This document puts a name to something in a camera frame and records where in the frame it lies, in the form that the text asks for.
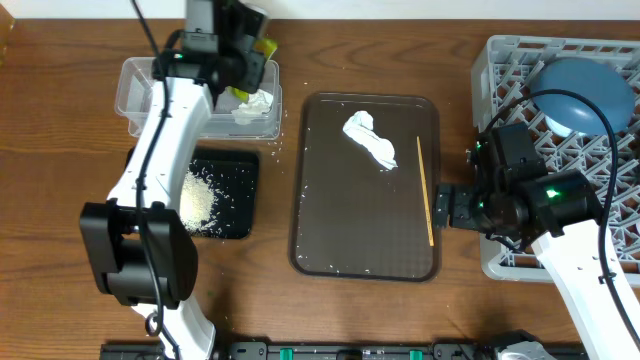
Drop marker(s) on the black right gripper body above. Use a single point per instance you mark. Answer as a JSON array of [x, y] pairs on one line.
[[472, 204]]

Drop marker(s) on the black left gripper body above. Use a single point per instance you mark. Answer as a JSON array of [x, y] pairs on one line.
[[242, 76]]

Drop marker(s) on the yellow green snack wrapper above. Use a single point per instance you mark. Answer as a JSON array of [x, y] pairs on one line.
[[267, 47]]

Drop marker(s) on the wooden chopstick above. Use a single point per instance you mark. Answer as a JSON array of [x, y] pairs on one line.
[[425, 194]]

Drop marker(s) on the white napkin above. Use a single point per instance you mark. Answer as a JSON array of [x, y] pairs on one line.
[[259, 103], [360, 128]]

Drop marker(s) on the light blue bowl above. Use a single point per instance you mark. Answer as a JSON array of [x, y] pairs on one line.
[[557, 128]]

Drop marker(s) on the white rice pile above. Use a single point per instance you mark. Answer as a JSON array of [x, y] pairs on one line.
[[198, 206]]

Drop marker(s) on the dark blue plate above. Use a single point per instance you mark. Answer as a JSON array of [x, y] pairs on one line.
[[594, 81]]

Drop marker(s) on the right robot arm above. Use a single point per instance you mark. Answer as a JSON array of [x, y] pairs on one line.
[[559, 217]]

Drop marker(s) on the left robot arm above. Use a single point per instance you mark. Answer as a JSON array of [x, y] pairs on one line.
[[138, 248]]

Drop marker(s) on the grey dishwasher rack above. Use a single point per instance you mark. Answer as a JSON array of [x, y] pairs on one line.
[[503, 72]]

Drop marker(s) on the clear plastic bin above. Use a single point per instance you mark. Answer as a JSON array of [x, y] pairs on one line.
[[258, 118]]

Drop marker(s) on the dark brown serving tray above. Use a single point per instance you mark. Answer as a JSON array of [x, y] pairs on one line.
[[351, 217]]

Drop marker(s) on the black plastic bin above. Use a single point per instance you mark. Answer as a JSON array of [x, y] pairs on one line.
[[232, 175]]

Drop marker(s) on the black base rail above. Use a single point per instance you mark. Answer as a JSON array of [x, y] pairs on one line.
[[514, 345]]

